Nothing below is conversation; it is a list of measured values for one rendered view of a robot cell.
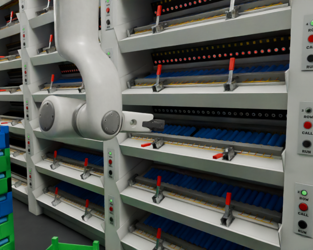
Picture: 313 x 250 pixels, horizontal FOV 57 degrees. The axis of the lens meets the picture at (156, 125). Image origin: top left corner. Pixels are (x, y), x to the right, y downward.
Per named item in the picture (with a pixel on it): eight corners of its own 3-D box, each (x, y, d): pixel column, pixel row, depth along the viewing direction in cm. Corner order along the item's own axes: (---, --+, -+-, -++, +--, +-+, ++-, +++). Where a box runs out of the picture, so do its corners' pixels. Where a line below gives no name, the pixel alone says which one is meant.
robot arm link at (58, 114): (116, 102, 63) (90, 101, 69) (61, 94, 53) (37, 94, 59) (112, 141, 63) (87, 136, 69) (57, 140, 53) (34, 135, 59)
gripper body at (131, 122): (123, 105, 65) (156, 110, 73) (95, 104, 71) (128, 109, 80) (120, 139, 65) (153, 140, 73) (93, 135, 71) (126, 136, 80)
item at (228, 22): (293, 28, 68) (288, -37, 63) (120, 53, 108) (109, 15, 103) (315, 11, 81) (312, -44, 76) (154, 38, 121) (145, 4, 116)
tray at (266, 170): (285, 187, 72) (282, 154, 68) (122, 154, 112) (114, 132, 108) (307, 146, 85) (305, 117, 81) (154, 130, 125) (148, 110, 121)
